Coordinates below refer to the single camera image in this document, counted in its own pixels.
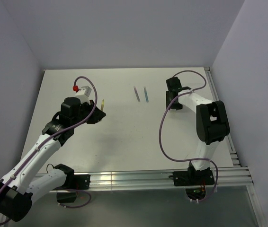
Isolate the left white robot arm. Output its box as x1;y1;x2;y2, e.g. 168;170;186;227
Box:
0;97;106;226

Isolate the aluminium rail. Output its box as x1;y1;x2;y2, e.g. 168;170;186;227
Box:
5;166;254;197
204;67;267;227

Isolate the aluminium right side rail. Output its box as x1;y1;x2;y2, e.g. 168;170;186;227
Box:
204;67;267;227

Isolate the blue highlighter pen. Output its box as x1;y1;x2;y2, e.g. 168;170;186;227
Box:
143;87;149;103

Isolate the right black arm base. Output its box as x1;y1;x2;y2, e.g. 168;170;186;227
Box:
170;171;206;200

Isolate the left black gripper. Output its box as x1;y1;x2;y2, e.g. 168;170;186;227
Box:
71;100;106;128

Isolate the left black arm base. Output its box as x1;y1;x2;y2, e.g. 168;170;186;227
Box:
56;174;90;204

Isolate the aluminium front rail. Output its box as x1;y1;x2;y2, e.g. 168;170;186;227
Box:
5;166;254;197

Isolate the yellow highlighter pen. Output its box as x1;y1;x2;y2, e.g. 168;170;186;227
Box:
100;99;104;111

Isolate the purple highlighter pen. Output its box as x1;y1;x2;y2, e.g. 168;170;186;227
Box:
133;86;141;102

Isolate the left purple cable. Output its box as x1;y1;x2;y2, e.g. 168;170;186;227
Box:
0;76;98;225

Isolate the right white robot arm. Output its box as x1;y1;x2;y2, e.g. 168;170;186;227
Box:
166;77;230;186

